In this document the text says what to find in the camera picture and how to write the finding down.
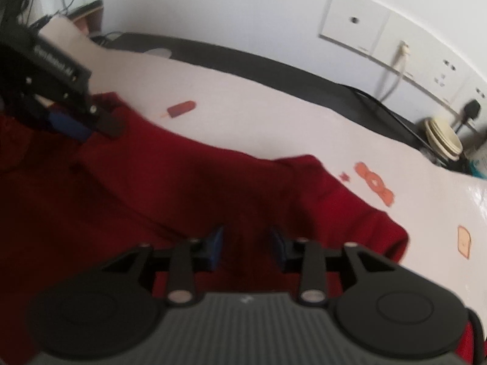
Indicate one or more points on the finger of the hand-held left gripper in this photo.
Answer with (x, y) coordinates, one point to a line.
(70, 125)
(108, 123)

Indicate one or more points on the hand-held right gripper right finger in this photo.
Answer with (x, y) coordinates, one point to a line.
(277, 249)

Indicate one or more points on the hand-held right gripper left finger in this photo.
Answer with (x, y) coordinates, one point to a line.
(215, 249)

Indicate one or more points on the red shirt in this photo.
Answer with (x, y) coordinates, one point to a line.
(171, 182)

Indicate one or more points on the brown wooden board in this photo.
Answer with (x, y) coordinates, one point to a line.
(93, 17)

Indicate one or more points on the white printed tablecloth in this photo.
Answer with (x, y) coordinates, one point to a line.
(266, 121)

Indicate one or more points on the stack of cream plates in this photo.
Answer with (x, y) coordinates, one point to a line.
(443, 137)

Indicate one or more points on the teal white packet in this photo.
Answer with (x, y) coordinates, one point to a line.
(479, 165)

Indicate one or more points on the black power plug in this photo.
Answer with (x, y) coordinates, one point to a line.
(471, 109)

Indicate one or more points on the white power wall socket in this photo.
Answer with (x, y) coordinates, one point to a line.
(445, 72)
(480, 93)

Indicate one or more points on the white data wall socket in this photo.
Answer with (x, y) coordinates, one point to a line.
(418, 38)

